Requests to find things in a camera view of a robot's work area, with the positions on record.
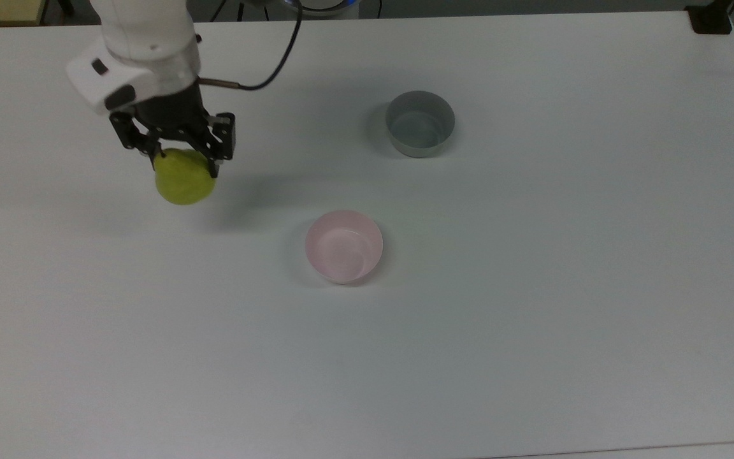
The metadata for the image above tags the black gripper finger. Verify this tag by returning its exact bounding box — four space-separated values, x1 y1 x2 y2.
198 112 238 180
109 111 164 171

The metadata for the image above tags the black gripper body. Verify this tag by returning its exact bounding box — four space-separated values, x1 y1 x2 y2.
132 81 210 149

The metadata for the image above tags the green pear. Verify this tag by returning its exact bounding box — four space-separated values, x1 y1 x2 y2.
154 148 217 207

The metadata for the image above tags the pink bowl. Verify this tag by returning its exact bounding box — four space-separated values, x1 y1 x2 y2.
305 210 384 285

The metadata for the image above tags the grey bowl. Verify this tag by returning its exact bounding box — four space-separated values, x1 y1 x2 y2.
385 90 456 159

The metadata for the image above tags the black stand clamp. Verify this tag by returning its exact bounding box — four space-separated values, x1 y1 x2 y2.
685 0 734 35

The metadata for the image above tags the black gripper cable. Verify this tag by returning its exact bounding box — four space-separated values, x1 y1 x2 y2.
198 0 304 92

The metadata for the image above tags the robot base with blue ring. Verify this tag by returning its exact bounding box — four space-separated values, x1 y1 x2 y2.
283 0 363 13

